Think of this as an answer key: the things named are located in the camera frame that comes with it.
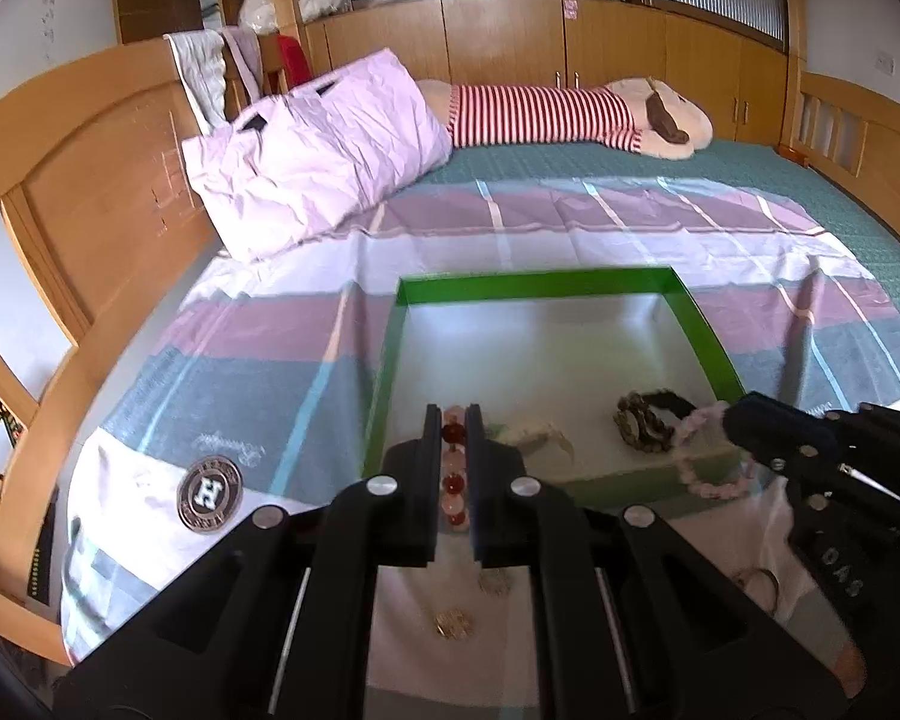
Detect brown bead bracelet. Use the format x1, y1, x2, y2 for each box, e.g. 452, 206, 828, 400
613, 392, 676, 455

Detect lavender pillow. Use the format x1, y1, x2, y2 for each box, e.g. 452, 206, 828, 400
180, 47, 453, 265

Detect person's right hand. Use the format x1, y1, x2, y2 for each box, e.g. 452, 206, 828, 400
831, 643, 868, 700

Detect striped plush toy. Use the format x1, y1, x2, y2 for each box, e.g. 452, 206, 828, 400
412, 75, 713, 161

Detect pale pink bead bracelet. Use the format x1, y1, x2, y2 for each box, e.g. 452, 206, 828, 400
673, 401, 758, 500

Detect plaid printed bedsheet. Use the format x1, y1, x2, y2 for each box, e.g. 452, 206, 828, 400
60, 176, 900, 720

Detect red cloth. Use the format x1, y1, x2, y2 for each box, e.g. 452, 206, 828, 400
277, 36, 312, 87

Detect mauve garment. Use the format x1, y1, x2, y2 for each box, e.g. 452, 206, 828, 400
217, 25, 263, 95

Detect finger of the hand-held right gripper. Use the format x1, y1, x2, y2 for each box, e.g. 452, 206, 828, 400
731, 431, 822, 479
722, 392, 841, 442

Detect cream watch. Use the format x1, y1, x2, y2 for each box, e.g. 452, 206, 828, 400
487, 420, 580, 460

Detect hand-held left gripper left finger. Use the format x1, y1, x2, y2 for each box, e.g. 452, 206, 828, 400
52, 403, 445, 720

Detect wooden footboard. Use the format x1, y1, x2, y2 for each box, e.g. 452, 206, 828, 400
776, 60, 900, 196

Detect wooden chair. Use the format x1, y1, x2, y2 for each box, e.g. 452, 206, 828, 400
259, 31, 293, 95

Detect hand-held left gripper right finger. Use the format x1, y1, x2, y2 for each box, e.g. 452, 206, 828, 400
466, 403, 848, 720

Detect white grey garment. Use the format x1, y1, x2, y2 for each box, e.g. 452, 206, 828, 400
163, 30, 230, 132

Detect wooden headboard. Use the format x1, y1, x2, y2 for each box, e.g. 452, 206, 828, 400
0, 37, 230, 668

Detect silver bangle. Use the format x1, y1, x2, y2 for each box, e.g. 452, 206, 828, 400
733, 567, 782, 614

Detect green bedspread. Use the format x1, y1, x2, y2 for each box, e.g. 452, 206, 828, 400
420, 139, 900, 331

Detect green cardboard box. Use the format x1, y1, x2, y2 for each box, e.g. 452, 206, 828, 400
360, 265, 758, 518

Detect white bedding bag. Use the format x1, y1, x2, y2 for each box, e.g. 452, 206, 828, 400
236, 0, 293, 35

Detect red pink bead bracelet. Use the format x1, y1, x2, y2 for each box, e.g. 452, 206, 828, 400
441, 403, 472, 530

